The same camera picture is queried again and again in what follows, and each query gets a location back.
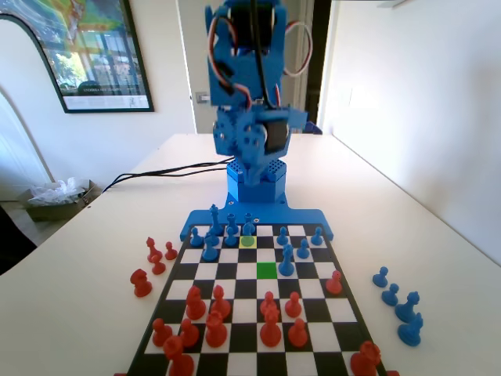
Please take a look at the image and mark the blue chess bishop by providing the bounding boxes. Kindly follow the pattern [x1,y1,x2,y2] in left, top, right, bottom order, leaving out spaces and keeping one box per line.
[278,243,296,277]
[240,221,256,248]

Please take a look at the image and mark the blue chess king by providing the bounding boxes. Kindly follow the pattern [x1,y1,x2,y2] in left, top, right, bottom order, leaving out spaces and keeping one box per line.
[208,203,225,237]

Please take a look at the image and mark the captured red chess pieces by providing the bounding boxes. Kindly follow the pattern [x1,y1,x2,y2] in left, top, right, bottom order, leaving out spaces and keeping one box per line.
[129,268,153,299]

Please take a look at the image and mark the red chess queen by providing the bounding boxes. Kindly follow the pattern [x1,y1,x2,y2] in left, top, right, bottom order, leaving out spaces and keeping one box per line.
[258,305,283,349]

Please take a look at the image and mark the red chess rook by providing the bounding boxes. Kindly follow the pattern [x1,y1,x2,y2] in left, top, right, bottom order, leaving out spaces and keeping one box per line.
[162,335,196,376]
[204,311,229,349]
[349,340,383,376]

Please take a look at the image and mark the captured blue chess pieces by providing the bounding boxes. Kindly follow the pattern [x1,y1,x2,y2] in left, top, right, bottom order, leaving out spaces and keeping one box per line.
[397,312,425,348]

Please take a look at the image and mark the white door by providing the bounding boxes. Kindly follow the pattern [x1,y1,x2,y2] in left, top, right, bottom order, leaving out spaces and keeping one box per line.
[178,0,311,135]

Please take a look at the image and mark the black white chessboard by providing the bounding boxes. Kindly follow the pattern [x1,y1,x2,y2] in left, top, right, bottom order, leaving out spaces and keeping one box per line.
[124,222,388,376]

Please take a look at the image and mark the black framed poster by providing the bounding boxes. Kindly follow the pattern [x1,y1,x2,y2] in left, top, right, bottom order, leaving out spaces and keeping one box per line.
[0,0,156,115]

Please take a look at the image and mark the clear plastic wrap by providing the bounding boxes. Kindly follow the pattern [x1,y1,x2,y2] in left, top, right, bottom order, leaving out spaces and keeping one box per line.
[27,176,92,207]

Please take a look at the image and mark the cardboard box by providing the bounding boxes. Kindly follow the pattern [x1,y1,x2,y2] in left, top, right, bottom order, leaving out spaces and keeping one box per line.
[19,179,104,222]

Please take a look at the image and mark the white arched panel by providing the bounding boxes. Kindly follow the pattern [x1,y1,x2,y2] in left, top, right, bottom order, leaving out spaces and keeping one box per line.
[0,13,67,197]

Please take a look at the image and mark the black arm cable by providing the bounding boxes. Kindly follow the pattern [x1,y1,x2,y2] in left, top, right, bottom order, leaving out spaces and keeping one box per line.
[250,0,276,109]

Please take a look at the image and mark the white red servo wire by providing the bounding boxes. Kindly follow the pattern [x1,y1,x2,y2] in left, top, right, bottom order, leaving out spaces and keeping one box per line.
[283,22,313,78]

